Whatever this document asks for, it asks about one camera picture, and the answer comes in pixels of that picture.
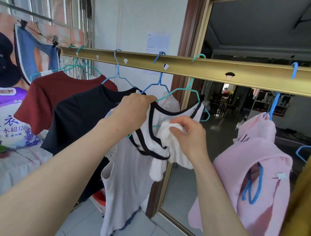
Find person's right hand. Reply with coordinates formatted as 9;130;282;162
169;115;207;163

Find person's left hand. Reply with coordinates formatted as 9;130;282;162
109;93;158;136

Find white black-trimmed tank top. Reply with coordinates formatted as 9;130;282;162
129;96;205;182

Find teal wire hanger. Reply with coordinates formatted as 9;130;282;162
126;54;211;138
51;45;102;76
30;44;81;82

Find black t-shirt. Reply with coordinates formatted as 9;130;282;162
40;84;140;202

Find pink t-shirt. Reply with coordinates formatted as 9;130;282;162
188;112;293;236

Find white lace blouse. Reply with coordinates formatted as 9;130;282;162
100;91;180;236

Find dark red t-shirt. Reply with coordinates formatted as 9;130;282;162
13;71;118;136

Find gold clothes rail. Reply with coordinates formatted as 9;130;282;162
59;46;311;98

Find mustard yellow t-shirt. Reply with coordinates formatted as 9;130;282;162
279;155;311;236

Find person's left forearm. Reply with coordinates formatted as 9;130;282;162
0;119;132;236

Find person's right forearm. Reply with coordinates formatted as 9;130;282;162
192;155;249;236

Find white paper notice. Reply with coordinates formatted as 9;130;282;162
145;33;171;76

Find striped rag mop head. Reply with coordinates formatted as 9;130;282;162
59;54;92;79

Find orange patterned hanging sheet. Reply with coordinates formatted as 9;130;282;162
0;12;86;90

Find metal mop poles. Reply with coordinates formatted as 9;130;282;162
80;0;95;73

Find purple white detergent bag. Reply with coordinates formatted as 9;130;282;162
0;87;44;150

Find blue fabric cover white trim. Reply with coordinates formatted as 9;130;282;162
14;24;60;86

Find white red floral cloth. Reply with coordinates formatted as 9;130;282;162
0;145;53;196

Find window with metal bars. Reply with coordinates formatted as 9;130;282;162
0;0;93;30

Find navy bucket hat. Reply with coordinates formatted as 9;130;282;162
0;31;22;88

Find grey metal window pole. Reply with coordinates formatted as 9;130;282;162
0;0;71;29

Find thin steel lift cables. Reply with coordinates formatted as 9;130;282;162
116;0;123;52

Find indoor wall shelf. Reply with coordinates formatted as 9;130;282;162
252;88;293;117

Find brown door frame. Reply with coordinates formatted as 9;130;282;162
145;0;212;219

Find black clip wire hanger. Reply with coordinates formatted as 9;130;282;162
17;19;60;48

